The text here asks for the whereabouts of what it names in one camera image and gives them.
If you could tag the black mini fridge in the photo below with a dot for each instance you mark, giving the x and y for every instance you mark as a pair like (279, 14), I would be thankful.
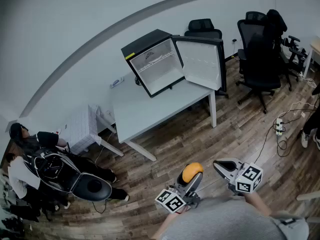
(200, 59)

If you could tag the white checked cloth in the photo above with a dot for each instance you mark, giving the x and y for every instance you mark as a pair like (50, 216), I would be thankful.
(80, 126)

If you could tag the grey pouch with black clip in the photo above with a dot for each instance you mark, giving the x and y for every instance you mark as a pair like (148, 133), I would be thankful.
(291, 227)

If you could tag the person's left forearm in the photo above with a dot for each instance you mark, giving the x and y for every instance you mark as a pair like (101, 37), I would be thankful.
(165, 225)

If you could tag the black round case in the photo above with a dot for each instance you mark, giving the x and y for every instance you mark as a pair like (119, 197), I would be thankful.
(91, 186)

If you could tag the white desk with wooden top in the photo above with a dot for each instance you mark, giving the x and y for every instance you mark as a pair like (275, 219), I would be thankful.
(315, 49)

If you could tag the blue white wipes pack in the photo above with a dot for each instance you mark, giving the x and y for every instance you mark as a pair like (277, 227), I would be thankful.
(117, 82)

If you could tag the black office chair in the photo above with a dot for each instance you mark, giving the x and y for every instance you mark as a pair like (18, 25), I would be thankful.
(257, 66)
(202, 27)
(277, 24)

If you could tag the small white table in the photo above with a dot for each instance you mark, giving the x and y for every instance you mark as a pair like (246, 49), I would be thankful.
(107, 124)

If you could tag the person's grey striped sweater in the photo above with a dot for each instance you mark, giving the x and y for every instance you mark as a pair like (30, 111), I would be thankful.
(220, 221)

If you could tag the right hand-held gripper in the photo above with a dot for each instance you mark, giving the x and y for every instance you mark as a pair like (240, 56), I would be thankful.
(248, 179)

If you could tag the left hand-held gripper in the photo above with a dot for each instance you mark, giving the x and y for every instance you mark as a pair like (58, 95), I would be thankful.
(171, 201)

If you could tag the large white table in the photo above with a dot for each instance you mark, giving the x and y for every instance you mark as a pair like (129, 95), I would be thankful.
(150, 111)

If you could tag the person's right forearm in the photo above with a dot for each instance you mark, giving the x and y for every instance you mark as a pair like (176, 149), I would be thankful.
(258, 204)

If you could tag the orange fruit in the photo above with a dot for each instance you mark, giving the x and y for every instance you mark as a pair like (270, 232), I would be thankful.
(192, 171)

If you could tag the white power strip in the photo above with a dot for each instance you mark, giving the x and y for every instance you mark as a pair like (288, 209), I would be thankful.
(280, 126)

